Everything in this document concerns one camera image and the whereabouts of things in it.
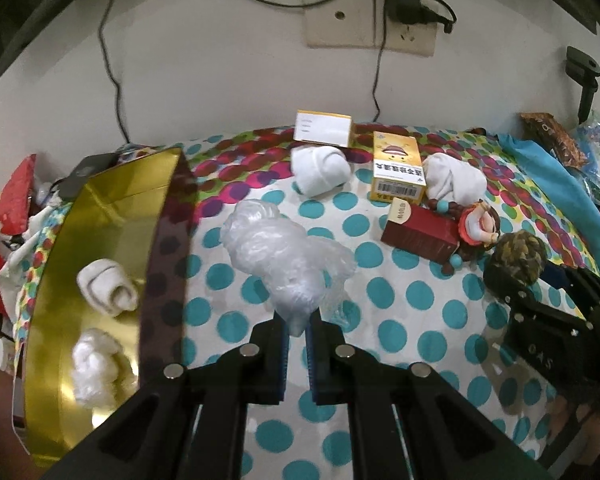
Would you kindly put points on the yellow medicine box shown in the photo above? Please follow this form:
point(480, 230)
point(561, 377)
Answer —
point(397, 169)

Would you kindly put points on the white plastic jar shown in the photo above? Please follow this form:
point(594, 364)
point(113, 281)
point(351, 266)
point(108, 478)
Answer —
point(7, 356)

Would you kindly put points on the red cigarette box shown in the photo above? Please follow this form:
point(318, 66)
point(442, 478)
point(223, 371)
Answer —
point(420, 231)

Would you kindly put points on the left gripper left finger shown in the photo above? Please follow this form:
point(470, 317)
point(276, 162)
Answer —
point(270, 371)

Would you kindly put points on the clear plastic bag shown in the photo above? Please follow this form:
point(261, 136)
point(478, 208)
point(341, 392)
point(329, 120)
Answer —
point(302, 273)

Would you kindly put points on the gold metal tray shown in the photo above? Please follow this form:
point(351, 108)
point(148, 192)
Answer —
point(78, 364)

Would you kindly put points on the polka dot tablecloth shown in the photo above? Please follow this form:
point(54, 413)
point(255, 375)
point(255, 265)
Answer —
point(401, 306)

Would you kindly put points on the white cloth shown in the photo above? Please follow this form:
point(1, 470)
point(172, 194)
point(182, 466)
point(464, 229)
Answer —
point(13, 272)

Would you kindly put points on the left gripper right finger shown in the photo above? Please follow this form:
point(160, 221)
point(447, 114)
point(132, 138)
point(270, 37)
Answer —
point(322, 339)

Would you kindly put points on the red-haired doll figurine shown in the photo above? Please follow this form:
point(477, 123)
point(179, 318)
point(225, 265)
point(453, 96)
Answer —
point(478, 226)

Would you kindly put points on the black set-top box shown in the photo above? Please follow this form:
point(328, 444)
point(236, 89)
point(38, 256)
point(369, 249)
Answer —
point(70, 187)

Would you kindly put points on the white rolled sock pair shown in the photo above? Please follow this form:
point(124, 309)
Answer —
point(319, 169)

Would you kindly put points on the white and yellow box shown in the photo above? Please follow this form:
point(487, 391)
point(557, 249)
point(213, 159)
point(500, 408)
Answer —
point(323, 128)

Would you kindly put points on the blue cloth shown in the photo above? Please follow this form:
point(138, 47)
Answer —
point(563, 190)

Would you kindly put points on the wall socket plate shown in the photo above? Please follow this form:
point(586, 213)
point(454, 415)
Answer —
point(358, 24)

